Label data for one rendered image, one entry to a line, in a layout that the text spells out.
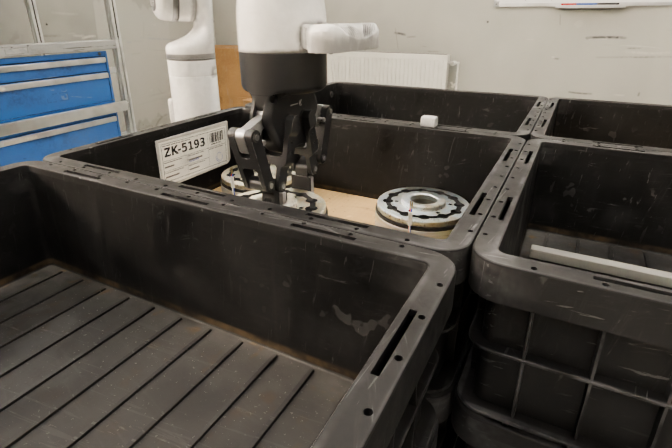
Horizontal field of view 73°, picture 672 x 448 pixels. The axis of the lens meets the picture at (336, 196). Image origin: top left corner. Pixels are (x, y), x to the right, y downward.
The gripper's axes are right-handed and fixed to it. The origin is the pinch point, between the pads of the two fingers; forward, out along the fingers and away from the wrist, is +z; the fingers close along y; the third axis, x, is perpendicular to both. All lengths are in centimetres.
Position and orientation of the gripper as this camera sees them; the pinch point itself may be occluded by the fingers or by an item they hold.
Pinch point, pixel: (290, 202)
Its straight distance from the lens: 44.3
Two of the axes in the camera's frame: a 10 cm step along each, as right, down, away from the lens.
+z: 0.1, 9.3, 3.6
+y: -4.7, 3.2, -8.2
